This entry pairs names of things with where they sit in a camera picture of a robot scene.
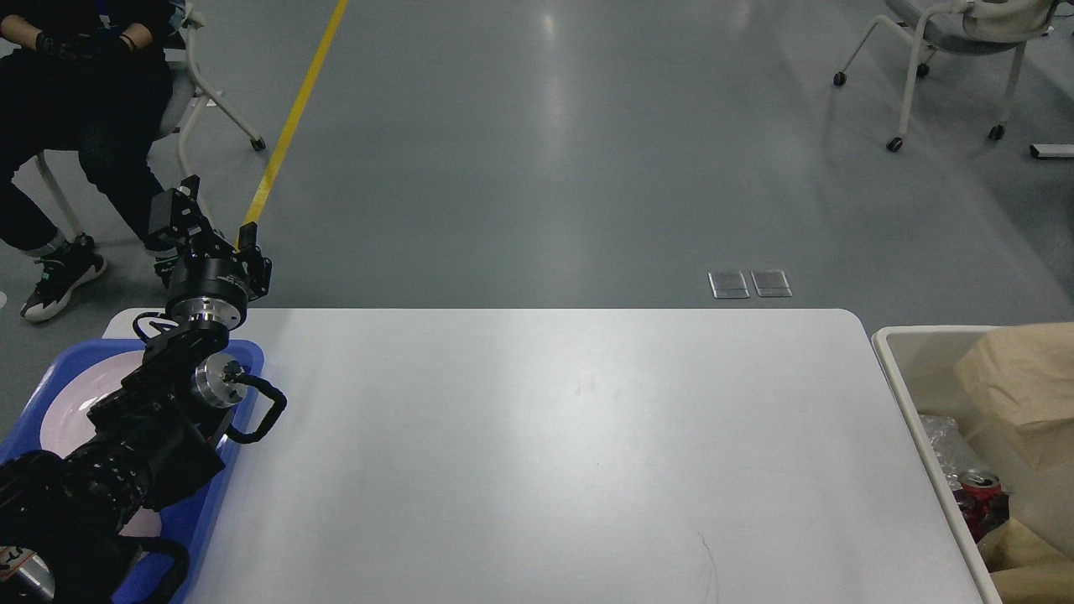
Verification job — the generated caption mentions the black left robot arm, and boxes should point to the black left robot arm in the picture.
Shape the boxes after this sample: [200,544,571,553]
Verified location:
[3,175,287,603]

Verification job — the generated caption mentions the white object at right edge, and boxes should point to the white object at right edge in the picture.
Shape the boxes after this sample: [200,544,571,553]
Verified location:
[1029,143,1074,160]

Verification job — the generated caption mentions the foil tray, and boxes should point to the foil tray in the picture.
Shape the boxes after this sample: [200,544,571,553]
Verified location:
[918,414,991,491]

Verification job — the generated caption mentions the brown paper bag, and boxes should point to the brown paper bag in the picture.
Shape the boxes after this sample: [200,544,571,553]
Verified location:
[954,322,1073,471]
[978,518,1073,603]

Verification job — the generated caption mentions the pink plate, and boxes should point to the pink plate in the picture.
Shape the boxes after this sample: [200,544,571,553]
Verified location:
[39,351,143,456]

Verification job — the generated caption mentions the grey chair in background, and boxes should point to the grey chair in background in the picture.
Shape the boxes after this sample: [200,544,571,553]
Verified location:
[832,1,1060,153]

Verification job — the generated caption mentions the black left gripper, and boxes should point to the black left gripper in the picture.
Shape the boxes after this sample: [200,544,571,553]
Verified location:
[149,174,273,330]

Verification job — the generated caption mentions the person in black clothes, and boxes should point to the person in black clothes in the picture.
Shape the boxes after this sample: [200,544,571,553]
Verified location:
[1,1,177,323]

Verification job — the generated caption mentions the silver floor outlet plates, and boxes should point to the silver floor outlet plates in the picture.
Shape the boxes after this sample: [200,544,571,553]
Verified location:
[708,270,793,299]

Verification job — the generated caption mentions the crushed red soda can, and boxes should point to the crushed red soda can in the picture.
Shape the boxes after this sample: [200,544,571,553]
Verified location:
[953,469,1010,543]

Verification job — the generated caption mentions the beige plastic bin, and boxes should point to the beige plastic bin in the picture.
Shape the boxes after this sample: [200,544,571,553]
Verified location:
[871,325,1074,604]

